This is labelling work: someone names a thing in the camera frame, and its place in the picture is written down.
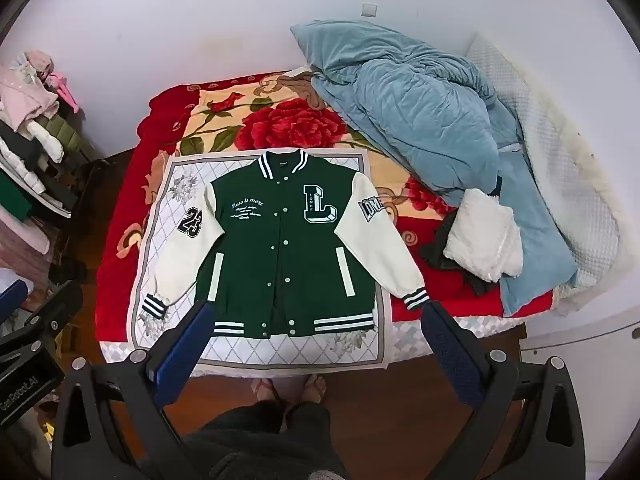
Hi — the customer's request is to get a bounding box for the cream quilted fleece blanket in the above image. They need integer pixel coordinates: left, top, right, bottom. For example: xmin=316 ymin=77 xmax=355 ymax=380
xmin=465 ymin=32 xmax=626 ymax=316

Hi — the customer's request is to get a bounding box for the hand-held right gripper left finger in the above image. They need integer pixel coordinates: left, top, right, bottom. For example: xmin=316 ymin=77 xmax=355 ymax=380
xmin=51 ymin=301 xmax=217 ymax=480

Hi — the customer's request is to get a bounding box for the light blue duvet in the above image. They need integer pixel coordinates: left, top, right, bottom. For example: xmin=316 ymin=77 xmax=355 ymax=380
xmin=290 ymin=20 xmax=578 ymax=318

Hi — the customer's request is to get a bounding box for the person's dark fleece clothing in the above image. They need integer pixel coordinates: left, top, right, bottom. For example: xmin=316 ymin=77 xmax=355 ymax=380
xmin=182 ymin=399 xmax=351 ymax=480

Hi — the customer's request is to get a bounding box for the red floral plush blanket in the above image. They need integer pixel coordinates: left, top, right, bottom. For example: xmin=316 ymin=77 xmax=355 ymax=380
xmin=95 ymin=72 xmax=556 ymax=361

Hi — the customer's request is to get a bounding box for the pale pink hanging cloth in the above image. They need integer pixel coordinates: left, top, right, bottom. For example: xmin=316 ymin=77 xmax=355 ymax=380
xmin=0 ymin=207 xmax=53 ymax=273

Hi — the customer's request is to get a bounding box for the person's foot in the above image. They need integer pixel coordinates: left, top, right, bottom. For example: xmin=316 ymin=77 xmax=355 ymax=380
xmin=251 ymin=377 xmax=277 ymax=403
xmin=297 ymin=376 xmax=328 ymax=406

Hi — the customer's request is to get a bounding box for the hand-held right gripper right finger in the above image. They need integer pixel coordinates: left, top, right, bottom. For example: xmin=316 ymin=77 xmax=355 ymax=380
xmin=421 ymin=302 xmax=587 ymax=480

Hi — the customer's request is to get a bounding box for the person's left foot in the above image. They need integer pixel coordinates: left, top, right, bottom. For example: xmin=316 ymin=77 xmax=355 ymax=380
xmin=251 ymin=377 xmax=277 ymax=403

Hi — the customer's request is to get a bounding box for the green hanging garment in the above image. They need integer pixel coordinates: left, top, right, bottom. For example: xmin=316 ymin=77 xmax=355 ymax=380
xmin=0 ymin=182 xmax=33 ymax=223

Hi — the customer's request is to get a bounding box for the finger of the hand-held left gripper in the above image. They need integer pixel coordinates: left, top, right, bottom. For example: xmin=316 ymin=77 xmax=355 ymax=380
xmin=0 ymin=279 xmax=84 ymax=361
xmin=0 ymin=280 xmax=29 ymax=333

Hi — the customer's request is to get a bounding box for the person's right foot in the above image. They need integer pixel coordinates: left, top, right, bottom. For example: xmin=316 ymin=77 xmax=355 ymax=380
xmin=297 ymin=376 xmax=328 ymax=406

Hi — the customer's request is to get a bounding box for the pile of hanging clothes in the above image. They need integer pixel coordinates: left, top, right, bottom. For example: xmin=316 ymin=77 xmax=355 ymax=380
xmin=0 ymin=120 xmax=113 ymax=221

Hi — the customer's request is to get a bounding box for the dark crumpled cloth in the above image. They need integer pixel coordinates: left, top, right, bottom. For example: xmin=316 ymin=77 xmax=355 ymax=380
xmin=417 ymin=207 xmax=496 ymax=297

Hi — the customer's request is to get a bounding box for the white quilted mattress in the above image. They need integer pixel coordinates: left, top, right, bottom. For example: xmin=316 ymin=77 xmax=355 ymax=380
xmin=97 ymin=317 xmax=528 ymax=376

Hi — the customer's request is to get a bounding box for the green and white varsity jacket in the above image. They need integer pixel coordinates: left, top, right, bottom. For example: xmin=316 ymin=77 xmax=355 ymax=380
xmin=140 ymin=149 xmax=432 ymax=341

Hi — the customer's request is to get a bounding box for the white cabinet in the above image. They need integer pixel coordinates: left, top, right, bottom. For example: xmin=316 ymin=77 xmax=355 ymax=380
xmin=520 ymin=304 xmax=640 ymax=461

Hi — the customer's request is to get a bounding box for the olive green puffer jacket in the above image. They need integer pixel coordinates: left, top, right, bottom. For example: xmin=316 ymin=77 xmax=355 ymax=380
xmin=27 ymin=114 xmax=97 ymax=163

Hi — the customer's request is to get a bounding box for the pink garment pile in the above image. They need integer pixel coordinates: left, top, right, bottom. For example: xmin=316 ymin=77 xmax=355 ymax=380
xmin=0 ymin=50 xmax=81 ymax=131

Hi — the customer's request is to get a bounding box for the white diamond-patterned floral mat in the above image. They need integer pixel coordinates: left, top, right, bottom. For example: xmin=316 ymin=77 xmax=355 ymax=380
xmin=125 ymin=150 xmax=396 ymax=373

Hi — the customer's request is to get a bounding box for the white fluffy pillow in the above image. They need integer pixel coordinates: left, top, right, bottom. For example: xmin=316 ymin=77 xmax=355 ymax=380
xmin=445 ymin=187 xmax=526 ymax=283

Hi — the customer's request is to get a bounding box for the white puffer jacket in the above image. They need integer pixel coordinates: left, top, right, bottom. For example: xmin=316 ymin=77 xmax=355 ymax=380
xmin=0 ymin=132 xmax=56 ymax=196

